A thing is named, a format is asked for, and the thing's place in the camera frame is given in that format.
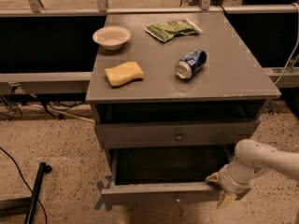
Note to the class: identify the grey top drawer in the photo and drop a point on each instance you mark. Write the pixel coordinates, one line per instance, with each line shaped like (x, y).
(175, 134)

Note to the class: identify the blue soda can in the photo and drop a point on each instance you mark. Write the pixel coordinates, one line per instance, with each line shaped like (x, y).
(190, 63)

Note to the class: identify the grey drawer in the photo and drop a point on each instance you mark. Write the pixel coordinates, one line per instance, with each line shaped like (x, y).
(165, 174)
(175, 134)

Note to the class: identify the white bowl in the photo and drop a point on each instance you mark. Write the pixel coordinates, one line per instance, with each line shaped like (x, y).
(112, 37)

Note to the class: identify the yellow sponge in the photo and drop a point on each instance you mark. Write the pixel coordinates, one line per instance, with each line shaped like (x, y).
(124, 73)

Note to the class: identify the blue tape cross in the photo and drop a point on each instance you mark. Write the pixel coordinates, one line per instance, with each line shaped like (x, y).
(101, 201)

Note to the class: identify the black stand leg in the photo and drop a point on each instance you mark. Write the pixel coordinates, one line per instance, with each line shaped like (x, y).
(26, 205)

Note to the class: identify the grey drawer cabinet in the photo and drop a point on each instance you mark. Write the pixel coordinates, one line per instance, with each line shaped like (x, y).
(231, 85)

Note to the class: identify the green chip bag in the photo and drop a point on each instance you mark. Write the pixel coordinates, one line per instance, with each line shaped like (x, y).
(165, 31)

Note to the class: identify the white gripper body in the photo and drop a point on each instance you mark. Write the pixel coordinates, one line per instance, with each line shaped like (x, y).
(224, 180)

